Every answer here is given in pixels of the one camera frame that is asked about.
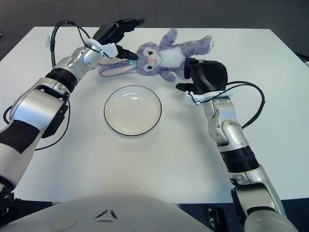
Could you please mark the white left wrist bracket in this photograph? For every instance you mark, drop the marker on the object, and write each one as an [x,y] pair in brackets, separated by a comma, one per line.
[109,49]

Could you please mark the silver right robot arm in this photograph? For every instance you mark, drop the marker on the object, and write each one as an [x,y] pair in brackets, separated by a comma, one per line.
[231,130]

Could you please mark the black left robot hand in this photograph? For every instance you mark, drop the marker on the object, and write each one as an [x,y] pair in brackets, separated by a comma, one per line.
[109,33]

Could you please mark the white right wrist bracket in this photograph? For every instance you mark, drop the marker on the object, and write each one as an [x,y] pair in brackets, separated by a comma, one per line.
[190,99]

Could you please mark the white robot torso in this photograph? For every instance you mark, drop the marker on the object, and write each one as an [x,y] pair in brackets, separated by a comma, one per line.
[108,217]

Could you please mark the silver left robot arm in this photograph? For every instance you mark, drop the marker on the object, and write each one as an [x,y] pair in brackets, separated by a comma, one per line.
[41,106]

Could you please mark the black metal stand bracket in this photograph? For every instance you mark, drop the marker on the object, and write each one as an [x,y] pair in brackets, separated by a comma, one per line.
[213,217]

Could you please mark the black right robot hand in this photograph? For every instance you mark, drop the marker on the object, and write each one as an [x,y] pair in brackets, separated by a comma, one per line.
[212,77]

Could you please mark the purple plush bunny doll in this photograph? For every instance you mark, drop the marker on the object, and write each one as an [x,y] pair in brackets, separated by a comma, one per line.
[169,55]

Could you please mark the white plate with black rim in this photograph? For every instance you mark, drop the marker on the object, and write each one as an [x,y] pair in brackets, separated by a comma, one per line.
[132,113]

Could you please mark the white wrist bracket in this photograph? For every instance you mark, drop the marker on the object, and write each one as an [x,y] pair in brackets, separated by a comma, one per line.
[109,49]
[190,99]

